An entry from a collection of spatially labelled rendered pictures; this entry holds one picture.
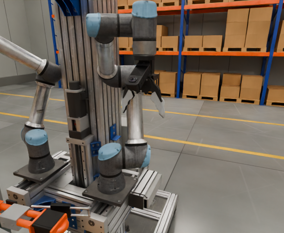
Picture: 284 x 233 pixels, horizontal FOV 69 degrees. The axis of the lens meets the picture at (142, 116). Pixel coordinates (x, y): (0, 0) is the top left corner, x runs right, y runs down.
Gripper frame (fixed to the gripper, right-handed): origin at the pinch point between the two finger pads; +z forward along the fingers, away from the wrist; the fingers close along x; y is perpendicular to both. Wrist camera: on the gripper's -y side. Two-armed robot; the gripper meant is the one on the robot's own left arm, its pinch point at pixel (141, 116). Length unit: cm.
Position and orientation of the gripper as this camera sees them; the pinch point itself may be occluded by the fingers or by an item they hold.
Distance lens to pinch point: 71.4
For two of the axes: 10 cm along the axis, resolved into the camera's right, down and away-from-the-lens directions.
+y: 3.7, -2.9, 8.8
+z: 0.0, 9.5, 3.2
